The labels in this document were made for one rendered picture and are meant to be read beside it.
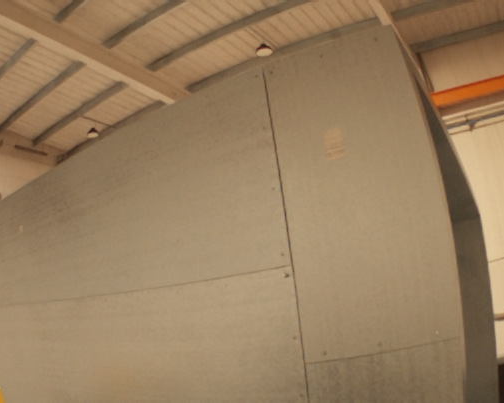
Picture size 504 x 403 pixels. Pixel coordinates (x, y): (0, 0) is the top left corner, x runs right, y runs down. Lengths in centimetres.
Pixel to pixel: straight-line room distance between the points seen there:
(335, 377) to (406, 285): 28
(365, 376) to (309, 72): 78
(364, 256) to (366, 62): 48
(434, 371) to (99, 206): 120
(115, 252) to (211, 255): 40
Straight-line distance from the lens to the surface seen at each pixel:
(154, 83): 1020
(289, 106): 125
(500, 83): 982
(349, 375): 113
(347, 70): 122
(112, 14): 882
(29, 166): 1325
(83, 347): 174
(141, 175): 151
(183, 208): 136
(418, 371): 108
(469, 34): 1065
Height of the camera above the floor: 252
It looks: 14 degrees up
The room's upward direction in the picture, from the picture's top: 7 degrees counter-clockwise
